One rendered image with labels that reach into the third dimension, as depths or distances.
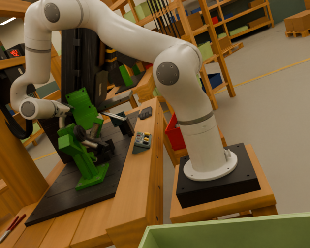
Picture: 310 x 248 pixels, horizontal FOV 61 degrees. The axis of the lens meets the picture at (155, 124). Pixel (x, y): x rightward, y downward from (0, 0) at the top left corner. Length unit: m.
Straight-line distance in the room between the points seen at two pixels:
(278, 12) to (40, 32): 10.18
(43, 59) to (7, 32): 11.21
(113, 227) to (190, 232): 0.31
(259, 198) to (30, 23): 0.92
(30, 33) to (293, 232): 0.96
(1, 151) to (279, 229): 1.15
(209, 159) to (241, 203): 0.16
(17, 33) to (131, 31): 11.29
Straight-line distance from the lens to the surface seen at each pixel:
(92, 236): 0.94
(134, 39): 0.83
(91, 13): 0.95
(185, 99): 0.78
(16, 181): 1.42
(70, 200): 1.20
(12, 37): 12.20
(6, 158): 1.37
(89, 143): 1.38
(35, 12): 1.02
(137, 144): 1.25
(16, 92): 1.19
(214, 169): 0.89
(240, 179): 0.84
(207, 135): 0.83
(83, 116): 1.41
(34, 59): 1.07
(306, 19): 7.02
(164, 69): 0.72
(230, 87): 4.31
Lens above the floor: 1.38
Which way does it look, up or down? 18 degrees down
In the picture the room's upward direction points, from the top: 24 degrees counter-clockwise
